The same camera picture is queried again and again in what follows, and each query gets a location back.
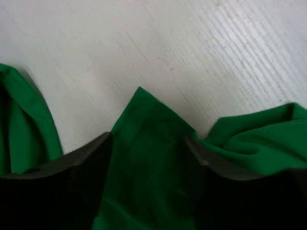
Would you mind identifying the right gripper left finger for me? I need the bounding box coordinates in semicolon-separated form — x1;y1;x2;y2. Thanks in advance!
0;132;113;230

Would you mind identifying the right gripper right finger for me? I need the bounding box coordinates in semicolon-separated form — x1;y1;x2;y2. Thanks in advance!
184;136;307;230

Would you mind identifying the green t shirt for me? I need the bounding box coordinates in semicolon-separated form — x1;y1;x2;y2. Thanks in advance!
0;64;307;230

